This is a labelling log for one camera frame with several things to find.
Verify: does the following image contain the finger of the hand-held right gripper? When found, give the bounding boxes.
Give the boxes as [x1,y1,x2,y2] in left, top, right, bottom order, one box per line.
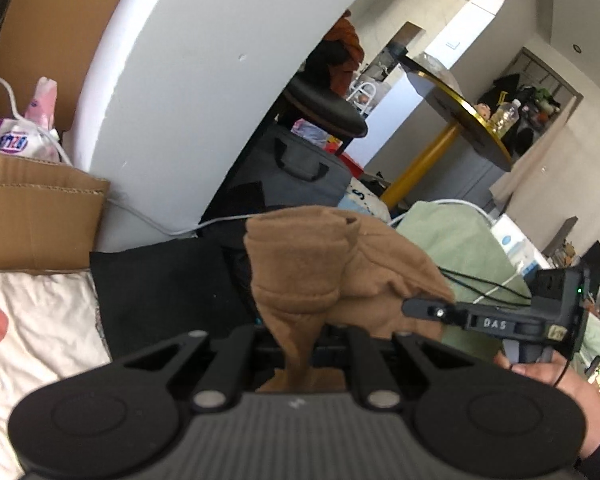
[401,297,458,322]

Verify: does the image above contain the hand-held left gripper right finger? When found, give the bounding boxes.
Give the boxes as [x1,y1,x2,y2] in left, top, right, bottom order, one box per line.
[312,324,483,412]

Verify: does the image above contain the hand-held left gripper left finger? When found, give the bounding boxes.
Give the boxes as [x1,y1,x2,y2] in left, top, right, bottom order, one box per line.
[122,324,286,413]

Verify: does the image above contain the brown printed t-shirt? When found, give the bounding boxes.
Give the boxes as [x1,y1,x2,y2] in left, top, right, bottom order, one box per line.
[243,205,458,393]

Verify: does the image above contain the person's right hand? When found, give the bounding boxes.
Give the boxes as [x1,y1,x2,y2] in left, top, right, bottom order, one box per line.
[492,347,600,461]

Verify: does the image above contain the light green cloth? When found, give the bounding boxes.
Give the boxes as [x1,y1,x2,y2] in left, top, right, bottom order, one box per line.
[395,200,600,376]

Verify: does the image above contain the white and blue box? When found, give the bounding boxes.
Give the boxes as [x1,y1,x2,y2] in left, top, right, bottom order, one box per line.
[490,214,551,276]

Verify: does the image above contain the black folded cloth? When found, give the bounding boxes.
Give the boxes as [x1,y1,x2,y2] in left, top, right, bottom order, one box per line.
[89,237,261,356]

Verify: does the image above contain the white printed bag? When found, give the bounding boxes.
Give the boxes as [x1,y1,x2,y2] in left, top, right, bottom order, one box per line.
[337,185,396,223]

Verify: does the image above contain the grey fabric bag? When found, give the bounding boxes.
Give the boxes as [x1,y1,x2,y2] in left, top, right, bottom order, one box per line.
[230,125,353,208]

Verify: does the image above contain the clear plastic bottle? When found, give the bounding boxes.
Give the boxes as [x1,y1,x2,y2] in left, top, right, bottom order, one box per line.
[490,99,522,133]

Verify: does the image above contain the round black table yellow leg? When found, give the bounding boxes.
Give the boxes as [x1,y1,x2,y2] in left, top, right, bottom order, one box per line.
[380,52,513,208]

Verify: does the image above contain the cream bear printed blanket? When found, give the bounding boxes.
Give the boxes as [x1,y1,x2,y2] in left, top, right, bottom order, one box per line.
[0,270,113,480]

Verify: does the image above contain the black round stool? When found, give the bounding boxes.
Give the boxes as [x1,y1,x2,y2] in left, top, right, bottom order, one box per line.
[282,77,368,138]

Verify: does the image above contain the orange cloth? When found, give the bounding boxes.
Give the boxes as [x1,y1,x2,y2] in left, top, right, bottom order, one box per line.
[325,17,366,66]

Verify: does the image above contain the purple and white bag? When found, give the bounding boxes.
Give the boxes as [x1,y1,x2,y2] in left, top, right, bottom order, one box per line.
[0,117,61,163]

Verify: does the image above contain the pink packet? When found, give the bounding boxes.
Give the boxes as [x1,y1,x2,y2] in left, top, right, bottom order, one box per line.
[24,77,58,131]

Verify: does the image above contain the cardboard panels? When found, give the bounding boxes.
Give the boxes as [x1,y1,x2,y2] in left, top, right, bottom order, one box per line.
[0,0,148,133]

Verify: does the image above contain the thin black cable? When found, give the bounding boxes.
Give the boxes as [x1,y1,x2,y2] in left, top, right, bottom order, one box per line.
[440,267,583,388]

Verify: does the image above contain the white cable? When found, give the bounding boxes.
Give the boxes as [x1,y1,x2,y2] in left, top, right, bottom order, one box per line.
[0,75,501,237]

